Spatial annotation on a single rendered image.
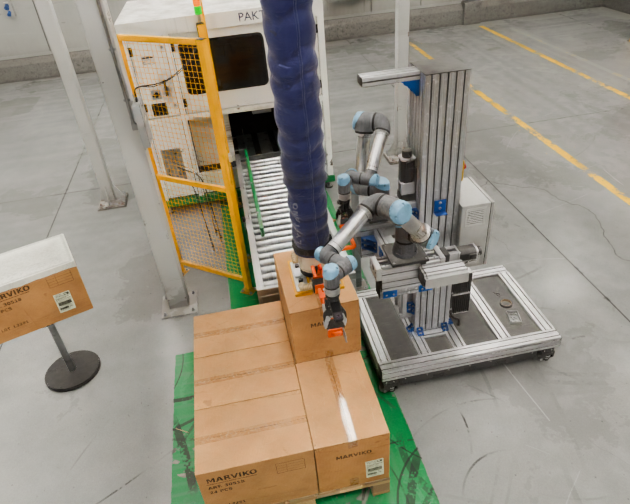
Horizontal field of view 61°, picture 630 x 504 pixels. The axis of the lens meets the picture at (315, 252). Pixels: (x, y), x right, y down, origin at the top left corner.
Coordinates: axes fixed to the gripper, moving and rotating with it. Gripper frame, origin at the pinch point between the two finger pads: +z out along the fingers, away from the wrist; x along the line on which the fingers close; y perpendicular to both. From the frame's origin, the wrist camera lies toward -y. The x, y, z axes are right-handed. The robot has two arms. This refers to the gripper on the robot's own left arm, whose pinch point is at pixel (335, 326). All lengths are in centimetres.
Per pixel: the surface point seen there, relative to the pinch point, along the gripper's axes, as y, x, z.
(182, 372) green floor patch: 95, 101, 107
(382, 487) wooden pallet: -28, -15, 101
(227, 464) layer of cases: -27, 64, 53
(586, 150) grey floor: 331, -369, 107
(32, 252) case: 126, 177, 5
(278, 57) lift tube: 51, 8, -118
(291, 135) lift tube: 50, 6, -81
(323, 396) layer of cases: 3, 9, 53
